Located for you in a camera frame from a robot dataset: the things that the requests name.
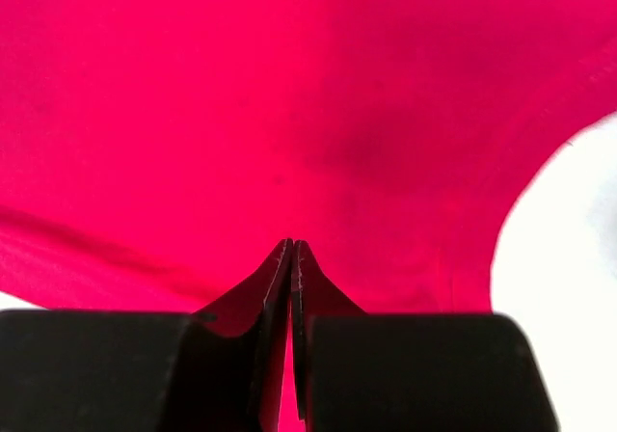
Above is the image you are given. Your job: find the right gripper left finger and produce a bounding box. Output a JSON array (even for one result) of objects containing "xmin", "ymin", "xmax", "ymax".
[{"xmin": 1, "ymin": 239, "xmax": 293, "ymax": 431}]

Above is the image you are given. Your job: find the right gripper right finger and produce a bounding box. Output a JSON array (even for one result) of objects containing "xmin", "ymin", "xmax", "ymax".
[{"xmin": 290, "ymin": 240, "xmax": 559, "ymax": 431}]

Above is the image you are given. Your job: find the crimson red t shirt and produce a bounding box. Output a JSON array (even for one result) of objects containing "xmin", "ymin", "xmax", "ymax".
[{"xmin": 1, "ymin": 0, "xmax": 616, "ymax": 431}]

